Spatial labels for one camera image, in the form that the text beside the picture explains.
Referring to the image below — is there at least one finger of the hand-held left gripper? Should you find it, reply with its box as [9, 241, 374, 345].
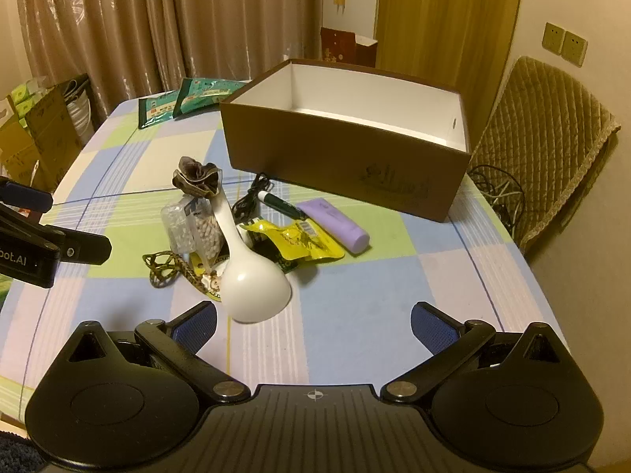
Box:
[0, 204, 113, 264]
[0, 176, 54, 214]

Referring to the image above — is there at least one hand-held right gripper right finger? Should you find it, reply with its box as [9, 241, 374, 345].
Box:
[381, 300, 575, 403]

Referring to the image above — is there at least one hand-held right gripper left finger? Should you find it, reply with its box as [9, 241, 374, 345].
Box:
[53, 300, 252, 404]

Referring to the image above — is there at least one leopard hair claw clip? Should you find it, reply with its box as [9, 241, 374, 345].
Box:
[143, 251, 198, 289]

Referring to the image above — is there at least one white plastic spoon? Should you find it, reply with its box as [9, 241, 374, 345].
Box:
[213, 177, 293, 325]

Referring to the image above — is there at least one clear plastic floss box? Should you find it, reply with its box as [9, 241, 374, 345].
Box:
[160, 197, 198, 257]

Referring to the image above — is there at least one bag of cotton swabs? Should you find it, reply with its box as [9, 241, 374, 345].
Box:
[190, 202, 230, 267]

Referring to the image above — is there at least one black cable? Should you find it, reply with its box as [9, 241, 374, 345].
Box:
[231, 172, 272, 227]

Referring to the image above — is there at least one brown scrunchie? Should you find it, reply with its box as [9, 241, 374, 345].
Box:
[172, 156, 220, 200]

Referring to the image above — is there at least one yellow snack packet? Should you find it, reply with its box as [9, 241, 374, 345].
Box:
[239, 219, 345, 262]

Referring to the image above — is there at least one purple tube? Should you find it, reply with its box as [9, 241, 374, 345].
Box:
[296, 198, 372, 253]

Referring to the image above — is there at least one brown cardboard box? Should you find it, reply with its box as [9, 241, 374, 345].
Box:
[219, 58, 473, 223]

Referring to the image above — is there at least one checked tablecloth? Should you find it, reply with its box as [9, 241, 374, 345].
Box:
[0, 93, 563, 425]

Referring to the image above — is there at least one brown cardboard carton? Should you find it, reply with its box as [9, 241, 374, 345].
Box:
[0, 89, 84, 193]

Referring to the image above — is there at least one white paper bag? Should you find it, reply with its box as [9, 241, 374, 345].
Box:
[64, 76, 95, 146]

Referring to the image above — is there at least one green tissue pack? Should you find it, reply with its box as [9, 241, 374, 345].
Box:
[10, 78, 50, 119]

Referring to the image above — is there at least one green packet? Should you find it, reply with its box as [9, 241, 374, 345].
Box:
[172, 78, 252, 119]
[138, 91, 181, 130]

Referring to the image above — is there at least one beige curtain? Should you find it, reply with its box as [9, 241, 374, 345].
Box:
[15, 0, 326, 124]

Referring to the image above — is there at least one chair with quilted cover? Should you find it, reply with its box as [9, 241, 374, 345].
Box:
[466, 56, 622, 252]

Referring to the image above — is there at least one dark red gift box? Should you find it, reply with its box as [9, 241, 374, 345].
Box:
[320, 27, 379, 67]

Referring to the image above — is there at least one wooden door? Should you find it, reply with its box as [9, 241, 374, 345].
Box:
[375, 0, 526, 89]

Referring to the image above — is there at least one tangle of cables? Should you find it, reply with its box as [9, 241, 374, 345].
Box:
[468, 165, 526, 237]

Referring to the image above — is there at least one double wall socket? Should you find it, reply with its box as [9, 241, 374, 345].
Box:
[562, 31, 588, 66]
[542, 22, 566, 52]

